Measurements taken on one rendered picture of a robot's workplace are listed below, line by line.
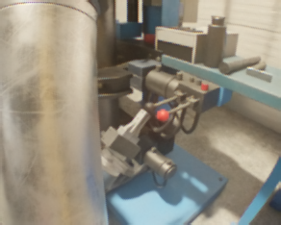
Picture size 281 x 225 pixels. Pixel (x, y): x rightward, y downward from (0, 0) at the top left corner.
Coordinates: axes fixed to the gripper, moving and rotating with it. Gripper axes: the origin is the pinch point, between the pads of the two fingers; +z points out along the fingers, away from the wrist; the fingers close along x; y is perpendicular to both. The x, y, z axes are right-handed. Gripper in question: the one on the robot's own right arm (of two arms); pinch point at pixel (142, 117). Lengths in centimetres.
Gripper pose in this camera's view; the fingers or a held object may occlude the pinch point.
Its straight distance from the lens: 61.5
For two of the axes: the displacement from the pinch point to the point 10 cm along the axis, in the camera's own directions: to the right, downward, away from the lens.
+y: -6.2, -4.0, 6.7
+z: 6.1, -7.9, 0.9
